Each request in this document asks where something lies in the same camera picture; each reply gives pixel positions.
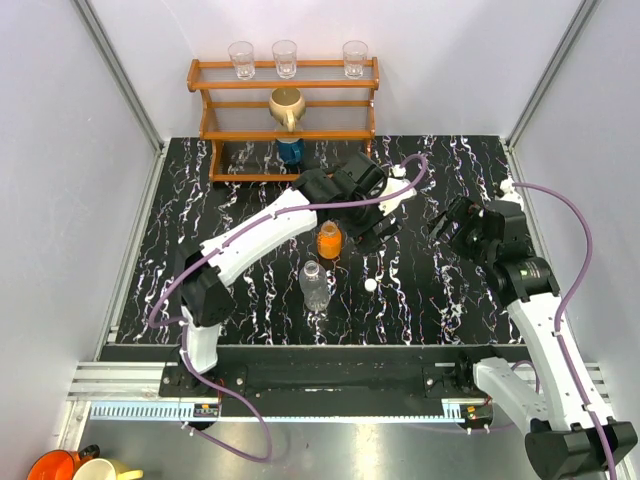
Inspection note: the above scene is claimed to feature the white blue bottle cap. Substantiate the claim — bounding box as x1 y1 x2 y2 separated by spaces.
364 279 377 292

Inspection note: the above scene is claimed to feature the clear plastic bottle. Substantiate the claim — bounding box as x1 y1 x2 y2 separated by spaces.
299 260 331 312

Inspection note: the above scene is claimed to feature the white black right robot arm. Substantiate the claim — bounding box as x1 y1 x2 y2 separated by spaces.
428 196 638 479

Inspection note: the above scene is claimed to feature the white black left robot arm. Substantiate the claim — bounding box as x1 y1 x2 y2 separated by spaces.
177 153 416 396

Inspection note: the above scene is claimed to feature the orange juice bottle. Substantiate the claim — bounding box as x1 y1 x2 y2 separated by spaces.
317 221 342 260

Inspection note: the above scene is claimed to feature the blue mug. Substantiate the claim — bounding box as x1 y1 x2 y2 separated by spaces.
276 138 305 165

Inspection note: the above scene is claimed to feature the beige mug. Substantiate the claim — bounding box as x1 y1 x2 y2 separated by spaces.
269 87 306 132

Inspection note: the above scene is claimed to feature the wooden shelf rack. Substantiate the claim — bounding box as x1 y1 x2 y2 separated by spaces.
186 57 380 182

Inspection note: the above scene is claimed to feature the right drinking glass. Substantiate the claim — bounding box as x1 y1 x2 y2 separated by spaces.
342 40 368 80

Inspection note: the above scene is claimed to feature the drinking glass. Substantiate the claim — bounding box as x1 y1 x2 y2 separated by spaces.
342 40 368 80
272 39 297 80
228 41 255 80

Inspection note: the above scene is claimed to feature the middle drinking glass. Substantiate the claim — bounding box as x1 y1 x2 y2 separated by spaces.
272 39 297 80

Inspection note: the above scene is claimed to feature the left drinking glass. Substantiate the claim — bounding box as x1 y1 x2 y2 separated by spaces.
228 41 255 80

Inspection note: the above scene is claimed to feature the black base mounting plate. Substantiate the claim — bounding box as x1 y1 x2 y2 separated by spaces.
98 345 530 399

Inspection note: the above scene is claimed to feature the yellow mug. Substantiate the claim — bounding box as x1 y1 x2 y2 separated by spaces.
73 458 144 480

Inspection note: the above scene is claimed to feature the orange mug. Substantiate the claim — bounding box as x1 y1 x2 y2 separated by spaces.
27 444 101 480

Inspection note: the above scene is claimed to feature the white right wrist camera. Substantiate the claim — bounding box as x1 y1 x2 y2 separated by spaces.
498 178 524 210

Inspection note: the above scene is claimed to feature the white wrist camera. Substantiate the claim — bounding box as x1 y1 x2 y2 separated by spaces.
498 178 524 210
377 166 417 216

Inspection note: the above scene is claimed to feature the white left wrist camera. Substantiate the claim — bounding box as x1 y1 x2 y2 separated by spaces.
377 166 417 216

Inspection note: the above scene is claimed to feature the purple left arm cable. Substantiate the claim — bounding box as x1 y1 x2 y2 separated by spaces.
148 153 429 330

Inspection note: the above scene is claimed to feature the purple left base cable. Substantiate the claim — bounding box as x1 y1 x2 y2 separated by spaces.
180 324 275 463

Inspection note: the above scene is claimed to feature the aluminium slotted rail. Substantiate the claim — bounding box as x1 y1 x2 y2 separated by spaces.
68 362 493 425

